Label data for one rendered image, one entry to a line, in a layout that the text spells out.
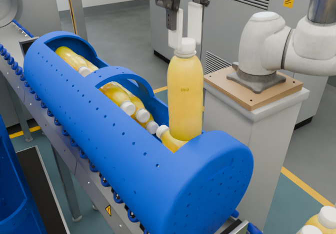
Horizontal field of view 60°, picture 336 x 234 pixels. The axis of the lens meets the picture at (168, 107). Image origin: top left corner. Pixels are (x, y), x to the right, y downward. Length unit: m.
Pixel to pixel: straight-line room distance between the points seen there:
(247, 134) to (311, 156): 1.46
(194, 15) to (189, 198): 0.34
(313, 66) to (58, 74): 0.85
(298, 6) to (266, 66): 1.08
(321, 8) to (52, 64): 0.87
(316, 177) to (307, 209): 0.33
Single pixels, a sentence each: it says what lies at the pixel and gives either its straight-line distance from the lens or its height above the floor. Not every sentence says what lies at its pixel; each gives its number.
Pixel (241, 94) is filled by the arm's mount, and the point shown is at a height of 1.02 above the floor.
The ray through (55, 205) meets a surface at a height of 0.15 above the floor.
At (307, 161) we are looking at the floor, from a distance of 2.56.
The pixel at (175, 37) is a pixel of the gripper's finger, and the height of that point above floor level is 1.44.
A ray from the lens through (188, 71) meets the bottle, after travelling 0.53.
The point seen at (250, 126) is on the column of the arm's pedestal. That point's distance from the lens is 1.18.
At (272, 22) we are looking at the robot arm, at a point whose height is 1.29.
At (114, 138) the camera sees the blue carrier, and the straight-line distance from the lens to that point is 0.68.
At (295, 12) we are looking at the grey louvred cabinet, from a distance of 2.23.
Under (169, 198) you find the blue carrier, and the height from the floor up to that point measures 1.18.
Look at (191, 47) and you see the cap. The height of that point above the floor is 1.42.
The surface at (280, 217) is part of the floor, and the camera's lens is 2.11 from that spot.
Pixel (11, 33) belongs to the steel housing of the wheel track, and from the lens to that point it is 2.32.
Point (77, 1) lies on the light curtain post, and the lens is 1.84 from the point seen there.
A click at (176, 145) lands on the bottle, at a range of 0.74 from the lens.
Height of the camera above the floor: 1.61
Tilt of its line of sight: 34 degrees down
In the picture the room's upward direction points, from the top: straight up
